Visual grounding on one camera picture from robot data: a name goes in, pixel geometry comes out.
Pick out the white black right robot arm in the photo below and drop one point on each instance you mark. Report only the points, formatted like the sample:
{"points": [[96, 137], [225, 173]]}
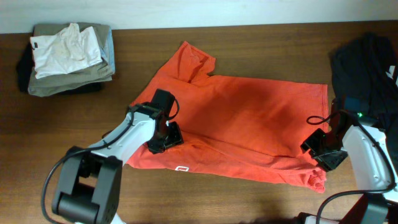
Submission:
{"points": [[354, 134]]}

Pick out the folded light blue garment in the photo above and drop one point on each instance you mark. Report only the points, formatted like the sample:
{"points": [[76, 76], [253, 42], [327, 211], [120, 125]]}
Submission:
{"points": [[107, 46]]}

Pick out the folded white garment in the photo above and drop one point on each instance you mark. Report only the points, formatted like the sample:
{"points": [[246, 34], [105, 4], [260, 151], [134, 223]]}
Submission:
{"points": [[67, 51]]}

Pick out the orange printed t-shirt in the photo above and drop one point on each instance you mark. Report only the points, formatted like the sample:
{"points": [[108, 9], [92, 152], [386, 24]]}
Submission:
{"points": [[247, 128]]}

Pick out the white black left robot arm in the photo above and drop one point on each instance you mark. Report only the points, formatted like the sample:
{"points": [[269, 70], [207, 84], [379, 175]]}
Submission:
{"points": [[89, 184]]}

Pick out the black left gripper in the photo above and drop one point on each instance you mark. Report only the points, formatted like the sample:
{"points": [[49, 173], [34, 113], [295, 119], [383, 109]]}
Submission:
{"points": [[176, 135]]}

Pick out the folded black garment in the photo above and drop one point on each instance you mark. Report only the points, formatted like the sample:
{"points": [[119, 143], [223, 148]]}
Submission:
{"points": [[25, 66]]}

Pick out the folded olive green garment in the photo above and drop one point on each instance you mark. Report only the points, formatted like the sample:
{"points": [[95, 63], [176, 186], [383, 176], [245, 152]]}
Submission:
{"points": [[56, 83]]}

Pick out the dark navy garment pile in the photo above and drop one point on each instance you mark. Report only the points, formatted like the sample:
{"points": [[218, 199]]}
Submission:
{"points": [[361, 70]]}

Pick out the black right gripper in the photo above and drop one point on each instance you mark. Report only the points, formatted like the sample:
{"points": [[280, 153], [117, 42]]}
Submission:
{"points": [[325, 163]]}

